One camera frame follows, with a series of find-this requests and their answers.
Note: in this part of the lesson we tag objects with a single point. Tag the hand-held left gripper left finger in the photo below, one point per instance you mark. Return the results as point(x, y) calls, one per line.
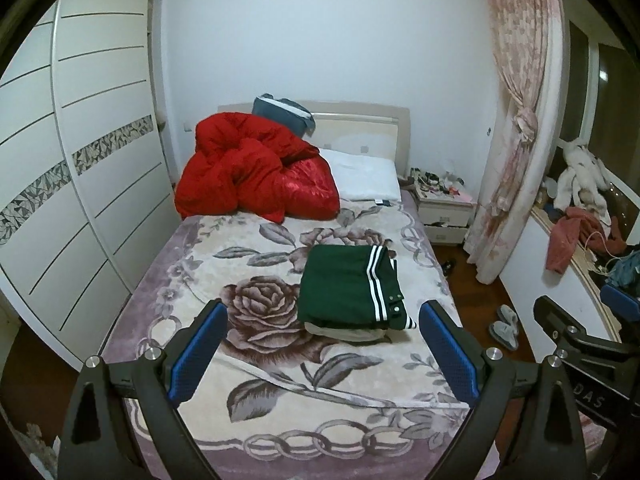
point(200, 350)

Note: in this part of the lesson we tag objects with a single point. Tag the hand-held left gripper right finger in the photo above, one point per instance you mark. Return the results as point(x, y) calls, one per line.
point(450, 355)

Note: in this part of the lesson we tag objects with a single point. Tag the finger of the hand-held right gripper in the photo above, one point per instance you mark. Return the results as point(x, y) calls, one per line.
point(552, 315)
point(622, 302)

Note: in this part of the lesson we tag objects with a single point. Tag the green white varsity jacket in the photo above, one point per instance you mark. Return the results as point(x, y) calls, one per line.
point(340, 285)

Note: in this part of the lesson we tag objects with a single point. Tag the white bay window ledge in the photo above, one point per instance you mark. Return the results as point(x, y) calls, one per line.
point(540, 285)

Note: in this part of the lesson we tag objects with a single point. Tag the blue garment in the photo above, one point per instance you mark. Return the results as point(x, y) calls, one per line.
point(627, 267)

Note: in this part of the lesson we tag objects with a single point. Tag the grey slipper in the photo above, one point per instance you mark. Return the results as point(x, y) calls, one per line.
point(502, 336)
point(509, 317)

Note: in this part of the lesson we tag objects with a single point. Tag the red garment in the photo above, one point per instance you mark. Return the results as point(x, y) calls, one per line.
point(565, 240)

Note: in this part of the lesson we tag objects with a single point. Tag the dark shoes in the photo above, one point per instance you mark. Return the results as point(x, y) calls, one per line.
point(447, 266)

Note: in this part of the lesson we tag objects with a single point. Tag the white plush toy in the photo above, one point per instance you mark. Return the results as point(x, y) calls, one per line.
point(580, 175)

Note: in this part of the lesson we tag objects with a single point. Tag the white nightstand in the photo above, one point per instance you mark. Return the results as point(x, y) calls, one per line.
point(445, 210)

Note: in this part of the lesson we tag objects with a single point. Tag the cluster of small nightstand items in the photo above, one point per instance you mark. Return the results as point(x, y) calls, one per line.
point(435, 182)

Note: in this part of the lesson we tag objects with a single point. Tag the red quilt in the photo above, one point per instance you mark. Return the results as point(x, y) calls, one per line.
point(225, 170)

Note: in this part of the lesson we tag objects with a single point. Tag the floral cloth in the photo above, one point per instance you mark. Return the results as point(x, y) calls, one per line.
point(37, 442)

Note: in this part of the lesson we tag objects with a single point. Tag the white pillow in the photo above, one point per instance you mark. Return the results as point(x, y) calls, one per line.
point(365, 175)

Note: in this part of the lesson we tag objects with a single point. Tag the white wardrobe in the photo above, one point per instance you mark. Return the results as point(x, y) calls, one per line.
point(100, 160)

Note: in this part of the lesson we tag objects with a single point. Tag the bay window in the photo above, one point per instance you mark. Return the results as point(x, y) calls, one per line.
point(580, 85)

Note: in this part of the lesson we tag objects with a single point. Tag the pink floral curtain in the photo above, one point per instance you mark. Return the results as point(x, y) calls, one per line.
point(515, 85)

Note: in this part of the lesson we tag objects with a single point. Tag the beige bed headboard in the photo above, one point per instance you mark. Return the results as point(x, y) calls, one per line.
point(365, 130)

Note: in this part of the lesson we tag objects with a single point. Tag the grey-blue cushion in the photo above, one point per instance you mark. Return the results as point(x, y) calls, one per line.
point(280, 110)

